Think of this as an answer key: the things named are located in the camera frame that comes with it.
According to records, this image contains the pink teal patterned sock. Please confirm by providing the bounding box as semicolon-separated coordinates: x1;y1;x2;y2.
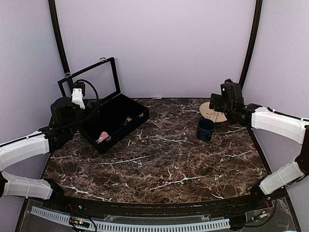
96;131;109;144

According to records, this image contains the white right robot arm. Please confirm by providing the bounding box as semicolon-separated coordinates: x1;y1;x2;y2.
209;79;309;210

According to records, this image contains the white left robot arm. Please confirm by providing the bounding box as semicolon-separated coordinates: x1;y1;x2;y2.
0;79;99;211

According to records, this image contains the black box glass lid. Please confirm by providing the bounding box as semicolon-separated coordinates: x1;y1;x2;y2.
57;57;121;102

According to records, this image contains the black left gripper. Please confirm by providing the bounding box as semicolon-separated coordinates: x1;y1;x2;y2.
65;99;100;137

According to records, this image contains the right black frame post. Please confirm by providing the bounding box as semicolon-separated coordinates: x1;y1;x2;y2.
239;0;263;88

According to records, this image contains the white slotted cable duct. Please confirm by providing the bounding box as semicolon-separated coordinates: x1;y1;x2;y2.
30;206;231;232

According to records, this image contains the black frame post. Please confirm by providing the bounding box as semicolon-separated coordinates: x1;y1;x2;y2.
239;0;263;88
48;0;73;80

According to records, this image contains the left black frame post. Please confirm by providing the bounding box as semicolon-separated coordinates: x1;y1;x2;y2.
48;0;73;80

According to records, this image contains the dark blue cup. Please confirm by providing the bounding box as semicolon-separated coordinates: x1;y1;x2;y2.
196;118;215;142

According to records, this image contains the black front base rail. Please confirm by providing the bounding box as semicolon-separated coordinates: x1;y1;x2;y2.
24;187;288;218

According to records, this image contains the black storage box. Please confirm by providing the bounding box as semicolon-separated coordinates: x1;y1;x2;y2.
79;94;149;154

